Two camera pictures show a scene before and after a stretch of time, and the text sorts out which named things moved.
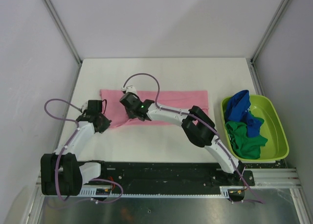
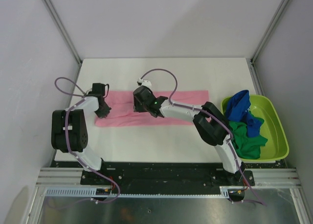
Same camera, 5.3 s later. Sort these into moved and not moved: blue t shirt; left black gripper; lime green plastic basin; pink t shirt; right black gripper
Moved: left black gripper; right black gripper
Not moved: pink t shirt; blue t shirt; lime green plastic basin
